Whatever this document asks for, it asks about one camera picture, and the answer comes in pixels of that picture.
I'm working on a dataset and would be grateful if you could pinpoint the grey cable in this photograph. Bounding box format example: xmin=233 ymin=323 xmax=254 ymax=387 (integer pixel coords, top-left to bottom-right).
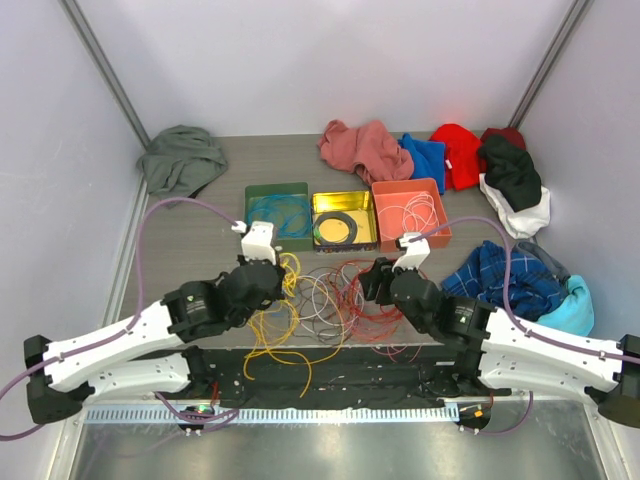
xmin=313 ymin=211 xmax=360 ymax=246

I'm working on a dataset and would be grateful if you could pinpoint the white cable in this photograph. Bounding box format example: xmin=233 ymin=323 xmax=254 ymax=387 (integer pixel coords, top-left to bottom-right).
xmin=377 ymin=192 xmax=439 ymax=234

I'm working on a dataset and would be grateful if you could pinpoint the yellow cable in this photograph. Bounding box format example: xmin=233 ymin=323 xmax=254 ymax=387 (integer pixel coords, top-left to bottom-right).
xmin=242 ymin=251 xmax=351 ymax=399

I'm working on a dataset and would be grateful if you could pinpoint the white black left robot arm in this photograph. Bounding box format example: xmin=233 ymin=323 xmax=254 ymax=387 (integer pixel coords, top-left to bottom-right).
xmin=23 ymin=257 xmax=285 ymax=425

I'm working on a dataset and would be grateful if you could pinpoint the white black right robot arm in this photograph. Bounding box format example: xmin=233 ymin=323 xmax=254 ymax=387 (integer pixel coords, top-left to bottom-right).
xmin=358 ymin=258 xmax=639 ymax=428

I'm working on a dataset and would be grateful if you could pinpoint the yellow metal tin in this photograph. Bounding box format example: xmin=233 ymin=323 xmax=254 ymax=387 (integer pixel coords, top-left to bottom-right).
xmin=311 ymin=190 xmax=379 ymax=253

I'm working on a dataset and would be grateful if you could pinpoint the orange plastic tray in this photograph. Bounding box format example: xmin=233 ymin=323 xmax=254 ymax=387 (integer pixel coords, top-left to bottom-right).
xmin=371 ymin=178 xmax=448 ymax=253

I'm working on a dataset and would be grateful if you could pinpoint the blue plaid cloth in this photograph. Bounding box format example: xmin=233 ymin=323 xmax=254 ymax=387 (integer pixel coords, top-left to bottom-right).
xmin=441 ymin=240 xmax=568 ymax=321

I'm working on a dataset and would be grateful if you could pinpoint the green plastic tray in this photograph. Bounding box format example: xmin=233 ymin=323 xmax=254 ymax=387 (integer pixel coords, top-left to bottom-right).
xmin=244 ymin=182 xmax=313 ymax=253

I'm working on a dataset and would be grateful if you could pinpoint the pink cloth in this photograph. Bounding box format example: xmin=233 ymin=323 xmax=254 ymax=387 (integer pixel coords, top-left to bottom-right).
xmin=317 ymin=120 xmax=414 ymax=186

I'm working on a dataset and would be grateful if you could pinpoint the grey denim cloth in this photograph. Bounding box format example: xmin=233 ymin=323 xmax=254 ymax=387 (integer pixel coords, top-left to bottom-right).
xmin=515 ymin=240 xmax=571 ymax=284

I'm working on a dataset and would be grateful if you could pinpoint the white cloth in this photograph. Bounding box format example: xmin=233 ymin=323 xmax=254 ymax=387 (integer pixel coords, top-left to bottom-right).
xmin=479 ymin=173 xmax=551 ymax=240

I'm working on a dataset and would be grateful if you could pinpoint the grey green cloth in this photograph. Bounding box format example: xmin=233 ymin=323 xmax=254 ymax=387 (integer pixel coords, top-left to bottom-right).
xmin=136 ymin=125 xmax=229 ymax=199

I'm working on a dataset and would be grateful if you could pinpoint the black cloth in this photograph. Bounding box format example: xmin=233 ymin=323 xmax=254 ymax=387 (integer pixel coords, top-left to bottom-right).
xmin=478 ymin=134 xmax=542 ymax=212

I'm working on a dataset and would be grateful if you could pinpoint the light blue cloth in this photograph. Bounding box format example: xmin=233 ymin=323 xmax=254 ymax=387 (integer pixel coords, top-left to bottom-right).
xmin=537 ymin=275 xmax=595 ymax=336

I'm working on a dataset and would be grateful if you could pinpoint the dark red cloth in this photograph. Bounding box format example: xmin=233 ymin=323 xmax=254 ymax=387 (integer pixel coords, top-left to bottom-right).
xmin=480 ymin=127 xmax=527 ymax=150

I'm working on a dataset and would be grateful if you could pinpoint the red cable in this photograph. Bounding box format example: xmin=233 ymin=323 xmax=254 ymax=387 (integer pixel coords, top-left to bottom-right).
xmin=337 ymin=257 xmax=416 ymax=362

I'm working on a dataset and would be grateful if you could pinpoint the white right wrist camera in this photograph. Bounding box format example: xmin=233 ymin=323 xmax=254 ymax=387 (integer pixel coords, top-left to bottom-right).
xmin=392 ymin=232 xmax=431 ymax=272

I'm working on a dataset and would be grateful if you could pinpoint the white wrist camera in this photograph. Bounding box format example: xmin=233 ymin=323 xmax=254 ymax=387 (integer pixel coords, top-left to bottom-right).
xmin=231 ymin=221 xmax=278 ymax=265
xmin=392 ymin=232 xmax=431 ymax=272

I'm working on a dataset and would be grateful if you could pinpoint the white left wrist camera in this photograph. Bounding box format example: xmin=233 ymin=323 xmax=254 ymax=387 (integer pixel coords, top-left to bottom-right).
xmin=231 ymin=221 xmax=278 ymax=265

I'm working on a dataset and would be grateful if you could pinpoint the dark brown cable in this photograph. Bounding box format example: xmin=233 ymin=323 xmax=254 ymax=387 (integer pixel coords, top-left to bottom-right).
xmin=292 ymin=264 xmax=356 ymax=346

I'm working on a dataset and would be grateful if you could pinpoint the blue cable in green tray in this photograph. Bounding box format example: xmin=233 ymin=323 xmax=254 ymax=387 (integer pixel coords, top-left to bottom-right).
xmin=248 ymin=192 xmax=311 ymax=239

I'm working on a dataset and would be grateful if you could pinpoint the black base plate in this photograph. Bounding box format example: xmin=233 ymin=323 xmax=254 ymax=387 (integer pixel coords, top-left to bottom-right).
xmin=167 ymin=345 xmax=493 ymax=410

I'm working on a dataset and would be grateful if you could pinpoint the white slotted cable duct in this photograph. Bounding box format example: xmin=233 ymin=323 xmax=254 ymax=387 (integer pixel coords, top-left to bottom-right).
xmin=84 ymin=403 xmax=459 ymax=425

